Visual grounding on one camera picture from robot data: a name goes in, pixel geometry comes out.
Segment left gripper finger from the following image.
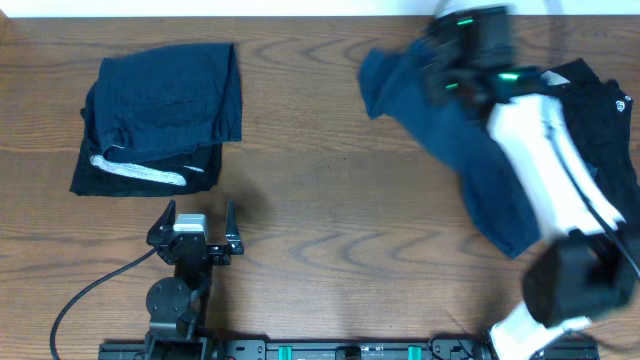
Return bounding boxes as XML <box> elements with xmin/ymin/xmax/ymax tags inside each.
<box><xmin>147</xmin><ymin>200</ymin><xmax>176</xmax><ymax>236</ymax></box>
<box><xmin>225</xmin><ymin>200</ymin><xmax>241</xmax><ymax>246</ymax></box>

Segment blue denim shorts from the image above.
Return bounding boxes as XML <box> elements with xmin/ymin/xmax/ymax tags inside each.
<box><xmin>357</xmin><ymin>39</ymin><xmax>599</xmax><ymax>260</ymax></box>

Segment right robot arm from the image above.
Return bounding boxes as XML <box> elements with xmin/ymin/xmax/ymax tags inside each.
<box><xmin>427</xmin><ymin>6</ymin><xmax>639</xmax><ymax>359</ymax></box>

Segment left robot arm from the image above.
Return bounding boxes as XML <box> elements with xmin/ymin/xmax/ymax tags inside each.
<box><xmin>144</xmin><ymin>201</ymin><xmax>244</xmax><ymax>359</ymax></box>

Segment folded black shorts white stripe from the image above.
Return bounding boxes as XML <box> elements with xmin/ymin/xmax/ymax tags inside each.
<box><xmin>70</xmin><ymin>140</ymin><xmax>222</xmax><ymax>197</ymax></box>

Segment folded navy shorts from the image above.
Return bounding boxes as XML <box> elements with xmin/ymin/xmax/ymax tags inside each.
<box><xmin>84</xmin><ymin>43</ymin><xmax>243</xmax><ymax>163</ymax></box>

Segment black garment with logo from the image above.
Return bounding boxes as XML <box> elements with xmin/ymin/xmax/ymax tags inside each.
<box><xmin>542</xmin><ymin>58</ymin><xmax>639</xmax><ymax>217</ymax></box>

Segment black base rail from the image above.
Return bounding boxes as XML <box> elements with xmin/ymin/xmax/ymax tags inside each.
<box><xmin>97</xmin><ymin>338</ymin><xmax>600</xmax><ymax>360</ymax></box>

